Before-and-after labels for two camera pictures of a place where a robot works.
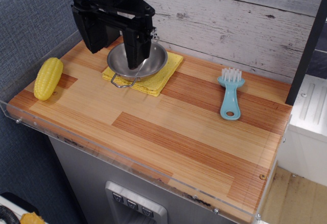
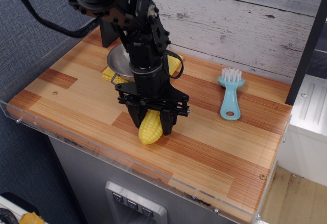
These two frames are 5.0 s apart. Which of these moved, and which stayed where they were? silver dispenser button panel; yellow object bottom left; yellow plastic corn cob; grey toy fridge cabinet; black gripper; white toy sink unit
Moved: black gripper; yellow plastic corn cob
Stayed: silver dispenser button panel; grey toy fridge cabinet; yellow object bottom left; white toy sink unit
